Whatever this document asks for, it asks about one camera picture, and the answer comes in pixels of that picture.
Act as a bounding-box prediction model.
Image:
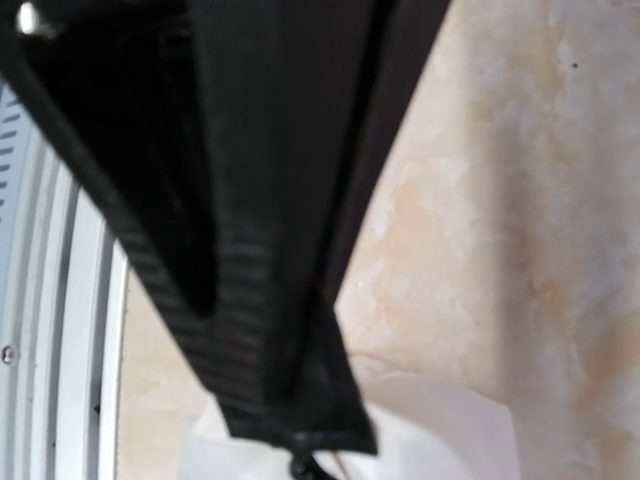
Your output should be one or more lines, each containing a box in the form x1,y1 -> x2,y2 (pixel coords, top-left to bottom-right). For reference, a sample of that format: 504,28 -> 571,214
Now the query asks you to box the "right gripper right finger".
219,1 -> 448,455

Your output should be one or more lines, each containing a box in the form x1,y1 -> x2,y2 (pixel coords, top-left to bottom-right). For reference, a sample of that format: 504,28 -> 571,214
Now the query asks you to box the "front aluminium rail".
1,84 -> 128,479

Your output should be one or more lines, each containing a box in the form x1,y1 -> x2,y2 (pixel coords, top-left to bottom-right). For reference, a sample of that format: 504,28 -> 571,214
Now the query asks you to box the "white drawstring pouch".
177,356 -> 521,479

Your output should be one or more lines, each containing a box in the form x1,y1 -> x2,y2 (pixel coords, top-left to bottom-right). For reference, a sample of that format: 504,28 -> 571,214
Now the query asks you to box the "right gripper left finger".
0,0 -> 321,406

